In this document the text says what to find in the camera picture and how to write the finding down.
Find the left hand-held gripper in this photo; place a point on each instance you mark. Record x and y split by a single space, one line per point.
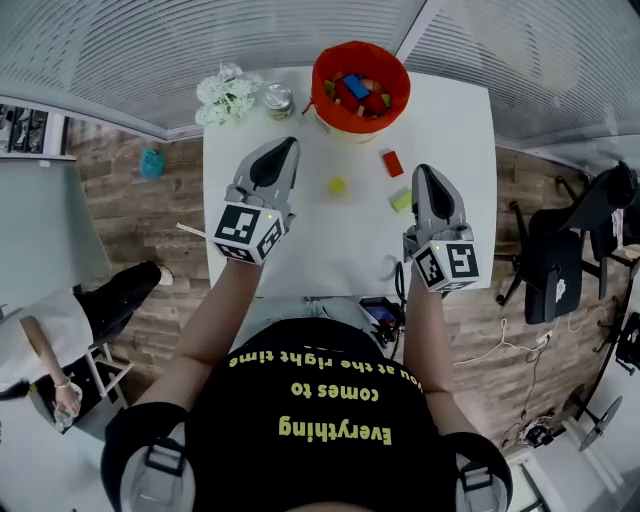
239 227

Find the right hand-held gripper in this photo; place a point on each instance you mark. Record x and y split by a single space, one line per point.
447 262

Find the green toy block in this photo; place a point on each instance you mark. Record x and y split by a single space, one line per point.
401 201

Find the red toy block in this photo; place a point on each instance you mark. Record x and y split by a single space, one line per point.
393 163

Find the yellow toy block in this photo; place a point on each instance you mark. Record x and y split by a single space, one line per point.
337 185

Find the red fabric container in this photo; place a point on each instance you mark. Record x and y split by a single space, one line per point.
327 107

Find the pile of colourful toy blocks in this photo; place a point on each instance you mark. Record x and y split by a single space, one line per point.
357 92

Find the person's left forearm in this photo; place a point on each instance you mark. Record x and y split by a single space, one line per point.
220 310

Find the person's right forearm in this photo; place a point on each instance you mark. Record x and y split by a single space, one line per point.
425 340

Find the glass jar with metal lid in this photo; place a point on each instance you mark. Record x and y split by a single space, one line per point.
278 101

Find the white flower bouquet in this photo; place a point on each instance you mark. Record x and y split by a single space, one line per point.
225 95

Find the thin wooden stick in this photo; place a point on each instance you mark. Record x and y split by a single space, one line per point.
191 230

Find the teal bag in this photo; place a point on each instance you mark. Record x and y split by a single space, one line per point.
152 164

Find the black device with blue screen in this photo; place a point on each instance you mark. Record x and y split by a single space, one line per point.
381 311

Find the black office chair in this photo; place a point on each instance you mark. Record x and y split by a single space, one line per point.
555 270

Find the person's blue jeans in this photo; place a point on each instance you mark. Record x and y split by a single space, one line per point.
300 310

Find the grey desk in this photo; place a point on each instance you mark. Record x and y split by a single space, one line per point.
40 225

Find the black equipment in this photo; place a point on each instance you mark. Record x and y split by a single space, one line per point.
629 345

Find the shelf with dark items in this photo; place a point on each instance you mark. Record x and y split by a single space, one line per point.
30 130

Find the black power adapter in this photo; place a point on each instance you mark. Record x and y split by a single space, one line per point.
537 436

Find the white metal stool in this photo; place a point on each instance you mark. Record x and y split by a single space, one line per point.
105 372

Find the person's black printed t-shirt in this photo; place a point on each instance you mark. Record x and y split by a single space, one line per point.
310 440

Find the black round stand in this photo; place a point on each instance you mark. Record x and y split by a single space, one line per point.
600 425

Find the clear plastic bottle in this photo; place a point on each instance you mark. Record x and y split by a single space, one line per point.
62 419

